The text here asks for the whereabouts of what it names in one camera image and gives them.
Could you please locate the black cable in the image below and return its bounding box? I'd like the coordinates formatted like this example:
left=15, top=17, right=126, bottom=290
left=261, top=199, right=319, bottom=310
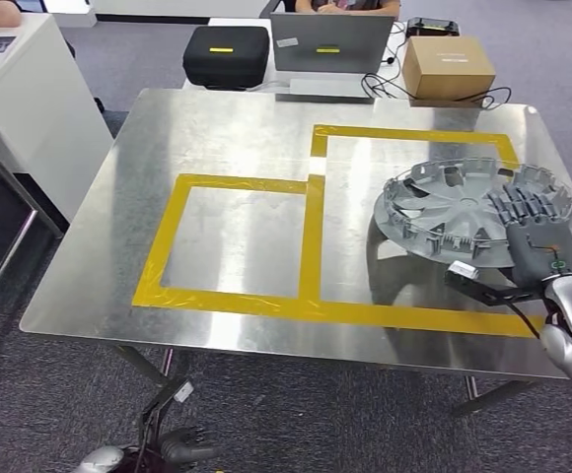
left=360, top=19, right=513, bottom=111

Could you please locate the white table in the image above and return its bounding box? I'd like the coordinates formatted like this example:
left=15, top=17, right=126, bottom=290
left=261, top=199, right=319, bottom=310
left=182, top=17, right=459, bottom=105

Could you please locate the black carrying case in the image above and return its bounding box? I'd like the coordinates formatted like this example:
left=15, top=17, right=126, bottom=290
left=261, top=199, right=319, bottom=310
left=182, top=26, right=271, bottom=92

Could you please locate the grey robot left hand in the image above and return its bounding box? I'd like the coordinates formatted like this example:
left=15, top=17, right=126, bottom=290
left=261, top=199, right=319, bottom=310
left=160, top=427, right=223, bottom=466

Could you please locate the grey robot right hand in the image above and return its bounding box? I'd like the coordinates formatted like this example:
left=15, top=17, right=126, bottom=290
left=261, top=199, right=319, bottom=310
left=487, top=183, right=572, bottom=290

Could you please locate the steel workbench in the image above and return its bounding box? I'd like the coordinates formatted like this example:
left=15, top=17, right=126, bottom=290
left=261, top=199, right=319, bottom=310
left=18, top=88, right=572, bottom=419

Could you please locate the grey plastic hubcap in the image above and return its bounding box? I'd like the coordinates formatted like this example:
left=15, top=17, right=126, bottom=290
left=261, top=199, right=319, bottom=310
left=373, top=156, right=572, bottom=270

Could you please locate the white desk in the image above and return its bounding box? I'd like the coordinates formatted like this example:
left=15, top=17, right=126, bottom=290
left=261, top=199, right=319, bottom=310
left=0, top=13, right=114, bottom=224

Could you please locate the yellow tape on workbench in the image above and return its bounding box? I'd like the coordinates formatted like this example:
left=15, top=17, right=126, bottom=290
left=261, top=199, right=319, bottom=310
left=132, top=123, right=546, bottom=339

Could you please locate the grey laptop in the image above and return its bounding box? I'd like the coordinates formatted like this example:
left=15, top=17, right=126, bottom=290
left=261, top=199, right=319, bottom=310
left=270, top=11, right=396, bottom=104

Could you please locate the brown cardboard box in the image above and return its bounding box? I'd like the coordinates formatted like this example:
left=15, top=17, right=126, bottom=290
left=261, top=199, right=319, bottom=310
left=401, top=34, right=497, bottom=101

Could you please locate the black electronic device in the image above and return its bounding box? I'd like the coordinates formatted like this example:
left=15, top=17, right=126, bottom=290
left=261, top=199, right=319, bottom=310
left=405, top=17, right=460, bottom=38

